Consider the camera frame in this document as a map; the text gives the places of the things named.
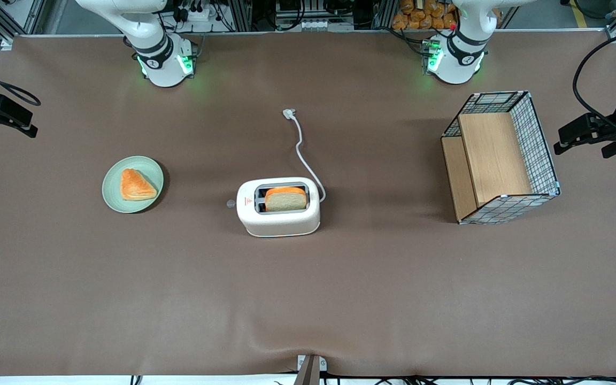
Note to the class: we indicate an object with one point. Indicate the bread slice with orange crust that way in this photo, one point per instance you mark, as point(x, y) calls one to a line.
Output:
point(285, 200)

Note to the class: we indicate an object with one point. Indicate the bag of orange buns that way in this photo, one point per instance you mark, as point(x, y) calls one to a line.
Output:
point(420, 16)

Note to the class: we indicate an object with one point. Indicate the orange triangular pastry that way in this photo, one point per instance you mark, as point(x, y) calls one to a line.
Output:
point(136, 185)

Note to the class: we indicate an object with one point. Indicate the grey metal camera bracket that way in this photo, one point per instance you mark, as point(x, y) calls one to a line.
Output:
point(310, 370)

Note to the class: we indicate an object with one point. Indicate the pale green round plate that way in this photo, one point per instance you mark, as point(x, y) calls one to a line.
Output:
point(113, 190)

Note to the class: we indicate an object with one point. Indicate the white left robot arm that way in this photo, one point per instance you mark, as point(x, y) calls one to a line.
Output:
point(460, 59)

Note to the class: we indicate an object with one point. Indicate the white two-slot toaster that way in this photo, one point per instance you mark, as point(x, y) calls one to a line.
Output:
point(278, 222)

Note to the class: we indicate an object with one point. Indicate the white power strip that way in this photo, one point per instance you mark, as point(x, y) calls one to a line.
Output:
point(193, 14)

